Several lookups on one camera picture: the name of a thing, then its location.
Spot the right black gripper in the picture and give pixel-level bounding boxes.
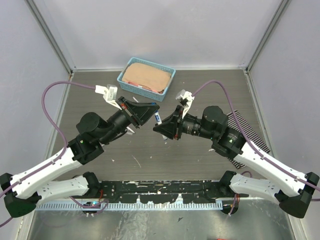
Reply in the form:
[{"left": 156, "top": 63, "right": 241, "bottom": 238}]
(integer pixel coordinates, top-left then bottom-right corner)
[{"left": 153, "top": 103, "right": 217, "bottom": 139}]

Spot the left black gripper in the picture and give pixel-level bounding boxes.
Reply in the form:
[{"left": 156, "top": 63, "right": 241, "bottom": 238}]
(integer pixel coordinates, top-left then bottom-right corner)
[{"left": 101, "top": 96, "right": 161, "bottom": 146}]

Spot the white marker blue print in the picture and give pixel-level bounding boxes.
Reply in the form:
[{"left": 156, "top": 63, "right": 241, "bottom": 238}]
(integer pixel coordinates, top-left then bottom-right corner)
[{"left": 154, "top": 111, "right": 168, "bottom": 141}]

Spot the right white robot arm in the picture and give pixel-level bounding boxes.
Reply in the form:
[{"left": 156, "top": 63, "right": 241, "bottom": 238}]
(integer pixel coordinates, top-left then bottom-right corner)
[{"left": 153, "top": 105, "right": 320, "bottom": 219}]

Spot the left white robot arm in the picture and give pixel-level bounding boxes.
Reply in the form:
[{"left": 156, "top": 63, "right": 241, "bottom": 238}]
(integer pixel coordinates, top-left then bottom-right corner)
[{"left": 0, "top": 96, "right": 160, "bottom": 218}]

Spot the blue plastic basket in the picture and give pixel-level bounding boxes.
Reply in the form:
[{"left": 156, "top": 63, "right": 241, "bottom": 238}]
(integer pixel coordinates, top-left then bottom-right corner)
[{"left": 117, "top": 57, "right": 176, "bottom": 102}]

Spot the peach folded towel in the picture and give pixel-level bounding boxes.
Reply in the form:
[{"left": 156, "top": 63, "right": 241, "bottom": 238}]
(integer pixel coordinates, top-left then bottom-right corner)
[{"left": 122, "top": 62, "right": 172, "bottom": 94}]

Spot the black white striped cloth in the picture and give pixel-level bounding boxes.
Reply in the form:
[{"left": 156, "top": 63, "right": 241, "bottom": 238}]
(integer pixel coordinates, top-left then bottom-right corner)
[{"left": 227, "top": 110, "right": 271, "bottom": 154}]

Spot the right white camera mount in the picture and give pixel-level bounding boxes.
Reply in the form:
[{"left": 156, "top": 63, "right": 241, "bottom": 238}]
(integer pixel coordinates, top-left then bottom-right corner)
[{"left": 175, "top": 89, "right": 195, "bottom": 119}]

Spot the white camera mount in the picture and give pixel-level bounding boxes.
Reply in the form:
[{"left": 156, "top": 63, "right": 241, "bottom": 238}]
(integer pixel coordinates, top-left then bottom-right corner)
[
  {"left": 95, "top": 84, "right": 121, "bottom": 109},
  {"left": 175, "top": 89, "right": 195, "bottom": 119}
]

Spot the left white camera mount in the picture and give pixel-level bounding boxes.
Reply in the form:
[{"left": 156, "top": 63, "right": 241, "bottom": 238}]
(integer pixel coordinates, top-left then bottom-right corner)
[{"left": 95, "top": 84, "right": 121, "bottom": 109}]

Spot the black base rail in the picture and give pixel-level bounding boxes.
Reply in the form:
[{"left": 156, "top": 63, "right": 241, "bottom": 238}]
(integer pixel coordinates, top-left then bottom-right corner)
[{"left": 74, "top": 180, "right": 235, "bottom": 204}]

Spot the blue slotted cable duct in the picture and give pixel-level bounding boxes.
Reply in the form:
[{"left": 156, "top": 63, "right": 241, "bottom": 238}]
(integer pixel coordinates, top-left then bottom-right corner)
[{"left": 36, "top": 200, "right": 223, "bottom": 212}]

